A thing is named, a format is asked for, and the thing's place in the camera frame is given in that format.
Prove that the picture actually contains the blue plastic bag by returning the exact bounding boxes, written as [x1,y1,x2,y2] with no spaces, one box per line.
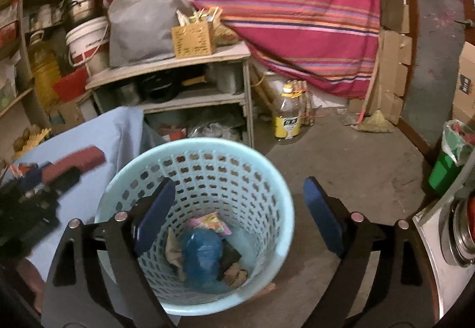
[180,230,225,292]

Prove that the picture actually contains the small steel pot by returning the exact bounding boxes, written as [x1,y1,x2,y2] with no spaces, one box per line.
[115,81,140,105]

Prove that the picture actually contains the black frying pan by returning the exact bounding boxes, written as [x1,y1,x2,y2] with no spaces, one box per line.
[139,74,183,103]

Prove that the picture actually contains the small brown scrap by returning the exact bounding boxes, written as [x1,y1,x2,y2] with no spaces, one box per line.
[223,263,249,289]

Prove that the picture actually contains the black textured pouch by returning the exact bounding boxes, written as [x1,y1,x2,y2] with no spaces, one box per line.
[220,243,244,270]

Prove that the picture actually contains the clear bottle yellow label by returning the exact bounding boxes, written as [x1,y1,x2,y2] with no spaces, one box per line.
[274,85,302,145]

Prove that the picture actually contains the straw broom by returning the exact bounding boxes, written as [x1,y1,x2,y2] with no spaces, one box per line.
[355,35,395,134]

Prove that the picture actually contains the green bin white liner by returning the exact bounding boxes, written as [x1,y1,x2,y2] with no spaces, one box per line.
[428,120,475,196]

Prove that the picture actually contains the blue tablecloth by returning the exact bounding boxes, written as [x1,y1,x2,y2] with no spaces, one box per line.
[11,106,170,286]

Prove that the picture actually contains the yellow utensil holder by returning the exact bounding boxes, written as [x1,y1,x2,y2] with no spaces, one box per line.
[171,7,224,58]

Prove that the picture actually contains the beige paper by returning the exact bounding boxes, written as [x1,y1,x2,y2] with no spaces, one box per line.
[165,228,187,272]

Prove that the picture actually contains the yellow egg tray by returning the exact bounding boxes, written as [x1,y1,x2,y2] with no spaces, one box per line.
[13,128,53,162]

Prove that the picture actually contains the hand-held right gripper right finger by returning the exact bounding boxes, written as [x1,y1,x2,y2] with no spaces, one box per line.
[303,177,444,328]

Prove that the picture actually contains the light blue plastic basket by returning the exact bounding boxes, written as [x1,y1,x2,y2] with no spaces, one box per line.
[94,138,296,316]

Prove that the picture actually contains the plain maroon packet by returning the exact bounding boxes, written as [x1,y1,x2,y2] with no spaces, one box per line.
[48,146,107,181]

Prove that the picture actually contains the grey fabric bag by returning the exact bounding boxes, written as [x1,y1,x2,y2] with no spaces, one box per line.
[107,0,194,69]

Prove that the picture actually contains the steel cooking pot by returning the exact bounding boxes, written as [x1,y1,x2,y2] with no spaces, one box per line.
[65,0,103,27]

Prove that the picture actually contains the low wooden rack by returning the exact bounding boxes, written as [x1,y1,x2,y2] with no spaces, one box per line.
[85,41,257,149]

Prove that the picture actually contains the large yellow oil bottle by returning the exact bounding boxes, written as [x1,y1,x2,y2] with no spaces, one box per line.
[30,31,62,110]

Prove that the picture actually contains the pink snack packet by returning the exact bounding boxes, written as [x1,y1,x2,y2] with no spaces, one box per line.
[186,212,233,238]

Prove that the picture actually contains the brown cardboard box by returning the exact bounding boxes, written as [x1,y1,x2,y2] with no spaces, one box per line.
[46,100,84,127]

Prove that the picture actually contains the stacked cardboard pieces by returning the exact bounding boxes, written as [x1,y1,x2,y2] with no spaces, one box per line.
[379,0,413,125]

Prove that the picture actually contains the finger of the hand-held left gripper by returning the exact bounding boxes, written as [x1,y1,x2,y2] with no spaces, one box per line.
[9,161,57,185]
[39,167,83,200]

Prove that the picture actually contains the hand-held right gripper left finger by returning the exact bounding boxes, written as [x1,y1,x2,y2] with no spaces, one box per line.
[40,177,177,328]

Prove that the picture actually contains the person's left hand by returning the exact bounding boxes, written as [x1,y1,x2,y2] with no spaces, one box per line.
[17,257,47,314]

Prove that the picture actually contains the cardboard box black label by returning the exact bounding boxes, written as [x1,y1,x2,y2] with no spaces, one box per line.
[451,42,475,122]

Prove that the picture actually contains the wooden shelf unit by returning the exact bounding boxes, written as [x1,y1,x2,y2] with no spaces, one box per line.
[0,0,101,165]

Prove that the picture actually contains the stacked steel bowls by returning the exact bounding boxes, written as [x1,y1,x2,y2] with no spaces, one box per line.
[440,191,475,268]

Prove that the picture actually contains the red woven bowl basket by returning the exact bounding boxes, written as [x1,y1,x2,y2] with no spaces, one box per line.
[52,66,88,103]

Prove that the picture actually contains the white plastic bucket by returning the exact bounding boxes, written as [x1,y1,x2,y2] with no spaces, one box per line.
[65,16,110,68]

